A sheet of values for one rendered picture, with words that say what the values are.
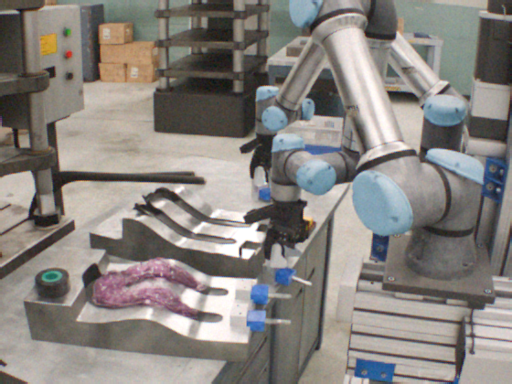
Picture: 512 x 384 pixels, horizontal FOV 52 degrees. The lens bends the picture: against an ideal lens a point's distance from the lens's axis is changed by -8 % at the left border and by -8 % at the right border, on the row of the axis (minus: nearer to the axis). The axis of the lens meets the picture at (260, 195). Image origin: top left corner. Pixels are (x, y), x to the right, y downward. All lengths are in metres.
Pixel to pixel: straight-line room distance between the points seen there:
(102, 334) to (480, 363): 0.78
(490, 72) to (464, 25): 6.49
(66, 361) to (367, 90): 0.84
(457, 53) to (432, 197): 6.83
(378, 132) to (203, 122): 4.50
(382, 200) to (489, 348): 0.37
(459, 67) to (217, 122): 3.71
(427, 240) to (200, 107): 4.46
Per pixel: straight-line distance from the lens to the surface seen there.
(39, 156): 1.81
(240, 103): 5.31
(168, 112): 5.54
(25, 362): 1.30
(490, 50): 1.27
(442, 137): 1.54
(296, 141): 1.32
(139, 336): 1.24
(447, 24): 7.74
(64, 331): 1.30
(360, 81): 1.04
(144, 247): 1.57
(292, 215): 1.38
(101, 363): 1.26
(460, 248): 1.11
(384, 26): 1.20
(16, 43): 1.95
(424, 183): 1.00
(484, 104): 1.29
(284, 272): 1.48
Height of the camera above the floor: 1.59
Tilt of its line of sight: 23 degrees down
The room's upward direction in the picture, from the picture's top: 1 degrees clockwise
